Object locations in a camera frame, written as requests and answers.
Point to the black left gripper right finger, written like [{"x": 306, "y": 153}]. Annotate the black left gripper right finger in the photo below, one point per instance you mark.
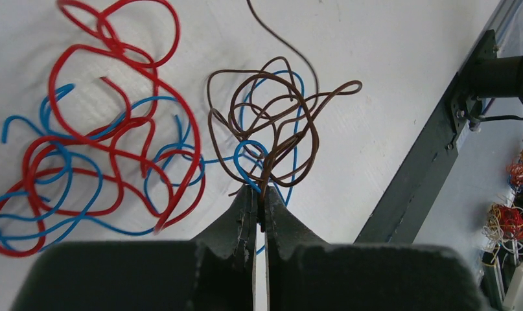
[{"x": 286, "y": 239}]

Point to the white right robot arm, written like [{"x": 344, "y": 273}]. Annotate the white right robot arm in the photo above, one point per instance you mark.
[{"x": 497, "y": 78}]

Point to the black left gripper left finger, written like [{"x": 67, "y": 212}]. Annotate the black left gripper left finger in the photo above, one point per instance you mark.
[{"x": 225, "y": 269}]

